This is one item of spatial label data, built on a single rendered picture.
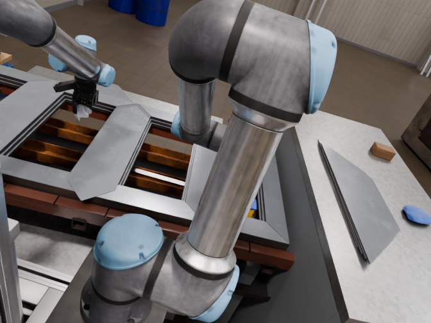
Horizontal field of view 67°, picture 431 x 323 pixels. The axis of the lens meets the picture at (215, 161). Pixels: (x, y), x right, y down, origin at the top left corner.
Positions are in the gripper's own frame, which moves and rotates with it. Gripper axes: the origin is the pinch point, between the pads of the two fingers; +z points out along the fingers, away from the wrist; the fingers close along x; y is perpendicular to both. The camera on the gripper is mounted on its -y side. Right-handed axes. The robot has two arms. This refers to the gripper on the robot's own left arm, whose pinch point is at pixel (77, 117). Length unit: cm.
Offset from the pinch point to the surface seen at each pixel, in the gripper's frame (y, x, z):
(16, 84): -40.6, 27.3, 8.6
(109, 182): 24.0, -28.1, 5.7
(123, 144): 21.6, -2.4, 5.8
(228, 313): 89, -36, 62
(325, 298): 99, -65, -4
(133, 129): 22.4, 11.8, 5.8
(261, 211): 86, -21, 7
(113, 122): 12.4, 13.1, 5.7
